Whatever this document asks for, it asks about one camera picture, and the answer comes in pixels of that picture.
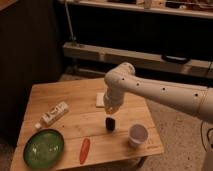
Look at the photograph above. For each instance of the wooden shelf unit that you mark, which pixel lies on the wooden shelf unit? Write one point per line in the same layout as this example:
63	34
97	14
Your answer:
110	32

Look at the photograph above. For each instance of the black eraser block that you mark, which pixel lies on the black eraser block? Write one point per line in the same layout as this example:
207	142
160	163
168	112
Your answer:
110	124

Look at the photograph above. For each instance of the black handle on shelf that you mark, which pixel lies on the black handle on shelf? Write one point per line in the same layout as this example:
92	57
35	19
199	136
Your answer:
175	59

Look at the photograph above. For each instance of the white sponge block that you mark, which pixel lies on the white sponge block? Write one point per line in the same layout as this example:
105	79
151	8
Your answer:
99	100

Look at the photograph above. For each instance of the green plate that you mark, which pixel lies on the green plate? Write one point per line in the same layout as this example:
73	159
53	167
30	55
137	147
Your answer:
43	149

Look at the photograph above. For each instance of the white plastic bottle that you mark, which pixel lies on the white plastic bottle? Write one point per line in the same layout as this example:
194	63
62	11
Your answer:
51	116

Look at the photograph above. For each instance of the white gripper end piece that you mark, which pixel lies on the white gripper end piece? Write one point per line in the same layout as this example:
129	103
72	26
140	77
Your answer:
110	110

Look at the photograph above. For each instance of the orange carrot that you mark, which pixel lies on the orange carrot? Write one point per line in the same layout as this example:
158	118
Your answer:
84	150

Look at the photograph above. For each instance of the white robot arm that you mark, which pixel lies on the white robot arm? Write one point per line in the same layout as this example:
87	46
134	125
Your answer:
194	100

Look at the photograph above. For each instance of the white paper cup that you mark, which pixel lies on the white paper cup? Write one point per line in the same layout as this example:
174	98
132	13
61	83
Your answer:
138	134

